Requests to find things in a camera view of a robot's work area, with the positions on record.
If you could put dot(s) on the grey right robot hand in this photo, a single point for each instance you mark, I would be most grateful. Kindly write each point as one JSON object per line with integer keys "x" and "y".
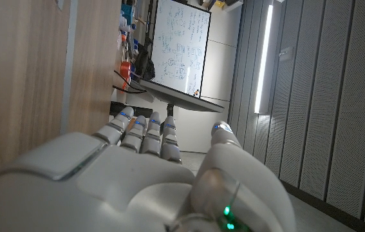
{"x": 121, "y": 187}

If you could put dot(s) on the computer monitor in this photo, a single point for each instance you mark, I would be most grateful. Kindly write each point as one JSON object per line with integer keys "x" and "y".
{"x": 182, "y": 98}

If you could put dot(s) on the orange tape roll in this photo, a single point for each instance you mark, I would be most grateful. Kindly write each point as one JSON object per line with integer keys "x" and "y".
{"x": 125, "y": 68}

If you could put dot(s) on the black backpack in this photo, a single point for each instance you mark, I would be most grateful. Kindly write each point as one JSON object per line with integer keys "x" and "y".
{"x": 143, "y": 64}

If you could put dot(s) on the whiteboard with writing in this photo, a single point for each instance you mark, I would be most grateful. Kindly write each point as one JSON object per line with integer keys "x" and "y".
{"x": 180, "y": 45}

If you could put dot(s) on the long ceiling light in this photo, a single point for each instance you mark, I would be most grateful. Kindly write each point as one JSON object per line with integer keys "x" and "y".
{"x": 263, "y": 61}

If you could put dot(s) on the white shelf cabinet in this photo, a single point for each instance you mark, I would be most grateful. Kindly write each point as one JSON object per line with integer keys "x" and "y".
{"x": 233, "y": 5}

